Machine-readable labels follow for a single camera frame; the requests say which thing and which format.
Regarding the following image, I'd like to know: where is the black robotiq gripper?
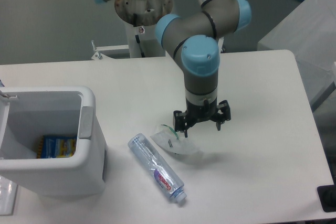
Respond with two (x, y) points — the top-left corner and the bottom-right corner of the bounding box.
(173, 99), (231, 137)

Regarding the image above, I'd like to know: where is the white covered side table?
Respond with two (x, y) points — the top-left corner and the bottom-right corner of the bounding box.
(257, 0), (335, 110)

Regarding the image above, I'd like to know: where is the white plastic trash can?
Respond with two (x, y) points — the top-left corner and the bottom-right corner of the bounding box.
(1, 87), (107, 196)

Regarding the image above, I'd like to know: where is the black cable on pedestal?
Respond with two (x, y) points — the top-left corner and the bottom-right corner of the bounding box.
(132, 13), (146, 58)

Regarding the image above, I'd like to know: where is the white pedestal base bracket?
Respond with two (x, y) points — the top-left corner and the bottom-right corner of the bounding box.
(91, 40), (166, 60)

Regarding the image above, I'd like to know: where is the clear plastic water bottle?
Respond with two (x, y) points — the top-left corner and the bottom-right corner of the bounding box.
(128, 133), (187, 205)

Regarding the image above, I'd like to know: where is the blue yellow snack packet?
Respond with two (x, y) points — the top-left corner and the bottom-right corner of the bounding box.
(36, 135), (77, 159)

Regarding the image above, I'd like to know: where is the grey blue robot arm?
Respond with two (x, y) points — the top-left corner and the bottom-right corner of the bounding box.
(94, 0), (251, 133)

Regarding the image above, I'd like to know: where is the clear plastic wrapper with green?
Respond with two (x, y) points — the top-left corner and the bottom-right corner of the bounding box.
(150, 124), (200, 155)

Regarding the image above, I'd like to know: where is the black device at table edge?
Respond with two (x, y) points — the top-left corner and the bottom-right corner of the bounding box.
(317, 185), (335, 212)

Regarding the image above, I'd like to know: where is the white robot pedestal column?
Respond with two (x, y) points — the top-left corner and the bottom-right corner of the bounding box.
(114, 0), (173, 47)

